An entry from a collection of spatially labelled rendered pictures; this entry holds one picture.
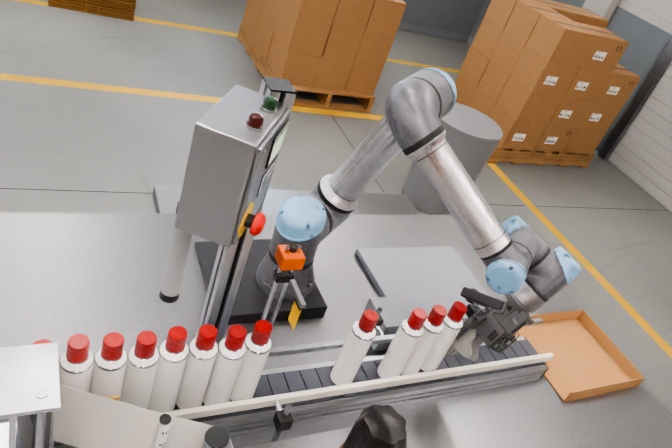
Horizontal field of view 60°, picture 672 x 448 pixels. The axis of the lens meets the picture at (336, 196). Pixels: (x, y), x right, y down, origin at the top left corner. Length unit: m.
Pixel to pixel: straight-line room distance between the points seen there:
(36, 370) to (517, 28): 4.36
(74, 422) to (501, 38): 4.38
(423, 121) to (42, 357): 0.77
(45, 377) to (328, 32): 3.73
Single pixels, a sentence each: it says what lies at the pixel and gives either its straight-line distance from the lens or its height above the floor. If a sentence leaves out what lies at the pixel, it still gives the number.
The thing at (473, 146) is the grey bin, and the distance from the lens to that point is 3.52.
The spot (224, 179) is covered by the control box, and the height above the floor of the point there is 1.40.
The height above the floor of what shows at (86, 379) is 1.01.
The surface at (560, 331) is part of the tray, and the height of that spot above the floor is 0.83.
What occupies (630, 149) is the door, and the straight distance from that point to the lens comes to 6.03.
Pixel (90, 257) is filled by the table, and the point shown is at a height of 0.83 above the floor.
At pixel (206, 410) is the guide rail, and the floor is 0.91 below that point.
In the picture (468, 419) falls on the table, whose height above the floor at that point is 0.83.
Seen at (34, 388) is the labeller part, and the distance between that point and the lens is 0.91.
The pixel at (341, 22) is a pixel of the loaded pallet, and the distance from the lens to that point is 4.40.
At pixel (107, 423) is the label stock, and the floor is 1.00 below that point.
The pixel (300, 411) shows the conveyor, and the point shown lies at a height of 0.88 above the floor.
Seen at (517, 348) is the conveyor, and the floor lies 0.88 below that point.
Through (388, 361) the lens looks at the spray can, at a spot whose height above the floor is 0.94.
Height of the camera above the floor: 1.88
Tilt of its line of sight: 32 degrees down
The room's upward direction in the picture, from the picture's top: 21 degrees clockwise
